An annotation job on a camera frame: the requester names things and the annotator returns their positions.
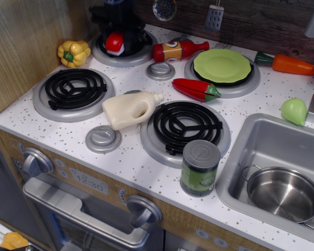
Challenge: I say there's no hanging silver strainer spoon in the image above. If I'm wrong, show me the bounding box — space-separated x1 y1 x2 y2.
152 0 177 21

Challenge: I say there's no silver oven knob left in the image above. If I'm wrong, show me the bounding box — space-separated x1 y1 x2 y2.
22 147 54 177

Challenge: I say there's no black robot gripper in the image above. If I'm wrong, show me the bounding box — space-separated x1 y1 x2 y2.
88 1 145 54

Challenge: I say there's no silver top knob middle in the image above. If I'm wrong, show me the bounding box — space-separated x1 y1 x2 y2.
124 90 141 94

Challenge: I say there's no red toy chili pepper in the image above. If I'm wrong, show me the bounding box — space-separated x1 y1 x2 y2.
172 78 221 102

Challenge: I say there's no front left stove burner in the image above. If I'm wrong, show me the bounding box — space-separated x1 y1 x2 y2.
33 69 115 122

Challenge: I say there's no orange toy carrot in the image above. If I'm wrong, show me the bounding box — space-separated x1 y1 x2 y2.
255 52 314 76

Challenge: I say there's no red toy ketchup bottle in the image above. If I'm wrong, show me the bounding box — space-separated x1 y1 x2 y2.
152 41 209 62

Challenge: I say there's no silver oven knob right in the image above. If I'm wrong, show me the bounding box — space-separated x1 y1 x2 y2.
127 195 163 229

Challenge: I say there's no silver oven knob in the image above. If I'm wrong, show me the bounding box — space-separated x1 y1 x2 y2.
127 195 163 229
22 147 54 177

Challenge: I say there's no yellow toy bell pepper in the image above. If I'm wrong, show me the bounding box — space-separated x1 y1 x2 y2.
57 40 91 68

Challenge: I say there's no stove burner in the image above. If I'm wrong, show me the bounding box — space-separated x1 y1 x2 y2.
140 101 231 169
33 69 115 122
184 53 261 99
91 30 157 67

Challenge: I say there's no cream toy detergent bottle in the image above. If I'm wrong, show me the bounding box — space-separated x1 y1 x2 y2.
102 91 164 131

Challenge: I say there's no back left stove burner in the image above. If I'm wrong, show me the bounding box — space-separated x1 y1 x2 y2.
91 30 157 67

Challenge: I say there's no green labelled toy can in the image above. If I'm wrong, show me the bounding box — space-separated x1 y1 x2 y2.
180 140 221 197

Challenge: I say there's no hanging grey slotted spatula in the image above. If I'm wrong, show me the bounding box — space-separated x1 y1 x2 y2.
204 1 225 31

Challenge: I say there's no green toy pear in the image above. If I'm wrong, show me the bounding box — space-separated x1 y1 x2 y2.
281 98 307 126

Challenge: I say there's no silver top knob back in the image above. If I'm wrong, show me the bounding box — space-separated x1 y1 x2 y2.
146 62 175 81

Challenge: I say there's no back right stove burner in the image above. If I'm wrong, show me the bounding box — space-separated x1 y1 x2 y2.
184 53 261 99

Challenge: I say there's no silver top knob front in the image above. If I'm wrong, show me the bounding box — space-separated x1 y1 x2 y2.
85 125 122 154

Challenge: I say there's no front right stove burner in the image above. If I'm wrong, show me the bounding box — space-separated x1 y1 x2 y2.
140 101 231 169

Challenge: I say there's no silver oven door handle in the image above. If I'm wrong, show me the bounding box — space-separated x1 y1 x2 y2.
23 178 150 250

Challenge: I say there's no stainless steel pot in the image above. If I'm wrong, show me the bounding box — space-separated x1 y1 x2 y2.
240 165 314 230

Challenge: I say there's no silver sink basin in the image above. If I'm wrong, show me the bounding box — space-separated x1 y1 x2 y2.
216 113 314 243

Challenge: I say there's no green toy plate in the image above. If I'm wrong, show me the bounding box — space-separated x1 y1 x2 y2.
193 49 252 85

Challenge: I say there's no yellow object bottom left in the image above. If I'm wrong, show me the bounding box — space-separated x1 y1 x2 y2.
0 232 29 250

